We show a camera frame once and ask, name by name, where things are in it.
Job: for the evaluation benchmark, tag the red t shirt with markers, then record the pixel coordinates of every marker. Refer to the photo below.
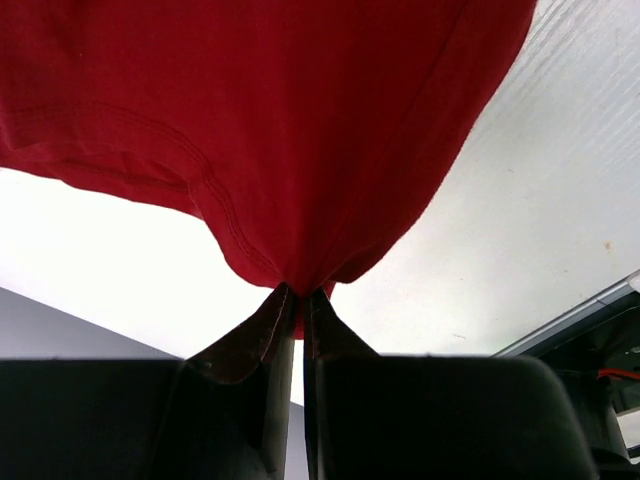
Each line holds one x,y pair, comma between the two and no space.
308,135

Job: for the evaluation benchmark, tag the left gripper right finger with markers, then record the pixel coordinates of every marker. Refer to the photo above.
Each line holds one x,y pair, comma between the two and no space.
372,416

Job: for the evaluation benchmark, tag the aluminium table frame rail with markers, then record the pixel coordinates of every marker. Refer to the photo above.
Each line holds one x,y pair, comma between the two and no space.
580,319

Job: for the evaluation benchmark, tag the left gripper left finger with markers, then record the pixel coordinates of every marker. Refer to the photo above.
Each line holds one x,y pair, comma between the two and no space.
221,414

